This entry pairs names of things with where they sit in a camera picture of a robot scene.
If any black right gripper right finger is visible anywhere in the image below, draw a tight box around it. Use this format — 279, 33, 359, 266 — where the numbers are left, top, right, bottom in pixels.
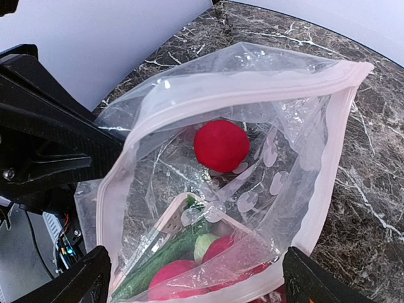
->
282, 247, 366, 303

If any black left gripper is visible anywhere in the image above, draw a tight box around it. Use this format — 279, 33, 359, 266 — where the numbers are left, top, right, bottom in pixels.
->
1, 44, 122, 214

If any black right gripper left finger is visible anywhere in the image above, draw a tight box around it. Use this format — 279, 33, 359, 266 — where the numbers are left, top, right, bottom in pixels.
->
40, 246, 111, 302

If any clear zip top bag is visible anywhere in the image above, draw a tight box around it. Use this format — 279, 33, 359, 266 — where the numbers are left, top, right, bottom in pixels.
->
75, 42, 374, 302

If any red ball fruit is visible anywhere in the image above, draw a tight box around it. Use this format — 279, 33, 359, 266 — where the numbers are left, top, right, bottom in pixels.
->
194, 120, 250, 173

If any red fruit middle left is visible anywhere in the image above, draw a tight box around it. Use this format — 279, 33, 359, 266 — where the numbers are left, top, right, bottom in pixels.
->
148, 260, 215, 301

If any red fruit back left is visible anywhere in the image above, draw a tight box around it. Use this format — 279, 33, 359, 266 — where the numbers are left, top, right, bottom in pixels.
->
202, 235, 235, 263

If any green cucumber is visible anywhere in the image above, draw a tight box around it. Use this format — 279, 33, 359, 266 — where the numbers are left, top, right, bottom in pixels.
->
111, 192, 211, 302

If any pink plastic basket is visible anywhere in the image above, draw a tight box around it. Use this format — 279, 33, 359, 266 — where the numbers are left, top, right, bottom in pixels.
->
96, 194, 284, 302

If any black front rail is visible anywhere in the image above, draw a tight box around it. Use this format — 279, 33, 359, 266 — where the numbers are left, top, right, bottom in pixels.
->
51, 184, 85, 274

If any white cable duct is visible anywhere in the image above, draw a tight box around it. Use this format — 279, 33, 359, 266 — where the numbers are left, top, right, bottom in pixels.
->
42, 212, 62, 244

